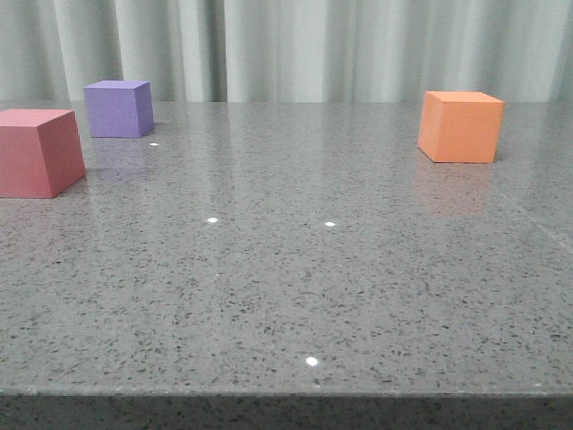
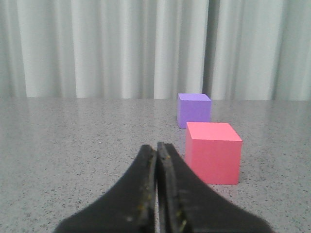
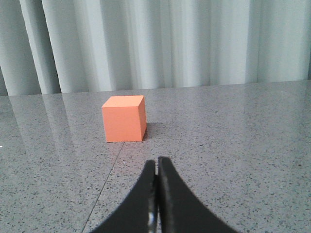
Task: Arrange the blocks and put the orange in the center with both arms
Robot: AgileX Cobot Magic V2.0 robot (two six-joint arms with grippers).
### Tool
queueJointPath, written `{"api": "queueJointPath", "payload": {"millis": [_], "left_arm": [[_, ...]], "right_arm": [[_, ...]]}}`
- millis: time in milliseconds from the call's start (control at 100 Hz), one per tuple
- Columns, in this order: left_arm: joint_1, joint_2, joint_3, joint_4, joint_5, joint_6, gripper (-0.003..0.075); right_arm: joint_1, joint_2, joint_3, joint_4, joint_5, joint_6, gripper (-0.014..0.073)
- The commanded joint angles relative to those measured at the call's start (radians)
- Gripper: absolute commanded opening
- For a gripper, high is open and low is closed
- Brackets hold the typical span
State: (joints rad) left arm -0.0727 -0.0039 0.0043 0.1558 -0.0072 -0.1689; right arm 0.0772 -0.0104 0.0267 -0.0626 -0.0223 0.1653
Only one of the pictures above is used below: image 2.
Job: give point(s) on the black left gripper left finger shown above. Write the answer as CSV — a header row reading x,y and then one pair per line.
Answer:
x,y
127,207

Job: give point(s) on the purple foam cube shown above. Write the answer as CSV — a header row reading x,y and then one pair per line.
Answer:
x,y
193,107

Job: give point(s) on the pink foam cube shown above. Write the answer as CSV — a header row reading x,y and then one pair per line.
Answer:
x,y
213,152

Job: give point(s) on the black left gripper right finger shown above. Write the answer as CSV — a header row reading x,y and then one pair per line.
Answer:
x,y
188,205

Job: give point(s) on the grey pleated curtain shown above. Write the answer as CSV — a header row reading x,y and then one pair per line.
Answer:
x,y
227,49

